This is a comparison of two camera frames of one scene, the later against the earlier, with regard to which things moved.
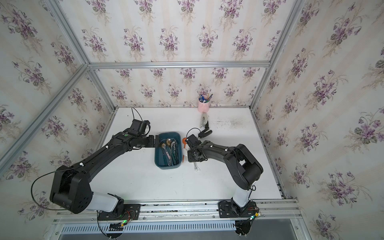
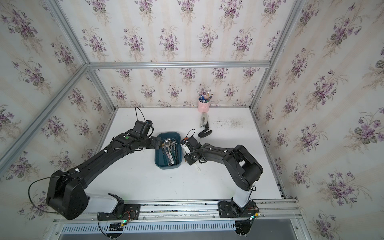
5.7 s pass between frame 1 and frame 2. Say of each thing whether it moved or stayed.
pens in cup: stayed
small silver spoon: moved
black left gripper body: stayed
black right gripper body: stayed
